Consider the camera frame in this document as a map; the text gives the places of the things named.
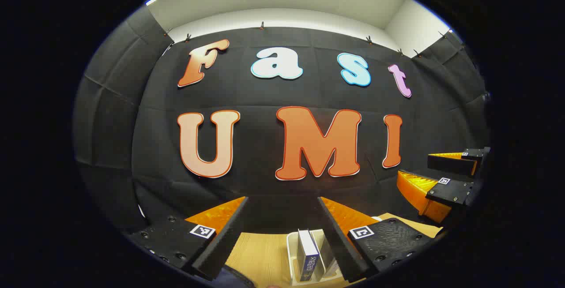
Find white bookshelf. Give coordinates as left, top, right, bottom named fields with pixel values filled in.
left=286, top=228, right=343, bottom=286

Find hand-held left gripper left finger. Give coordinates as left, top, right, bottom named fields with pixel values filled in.
left=127, top=196, right=249, bottom=281

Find blue schoolbag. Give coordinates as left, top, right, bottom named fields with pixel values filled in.
left=216, top=265, right=256, bottom=288

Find blue spine book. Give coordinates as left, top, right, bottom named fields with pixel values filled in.
left=297, top=229, right=319, bottom=282

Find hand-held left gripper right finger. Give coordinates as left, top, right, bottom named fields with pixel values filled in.
left=317, top=196, right=443, bottom=283

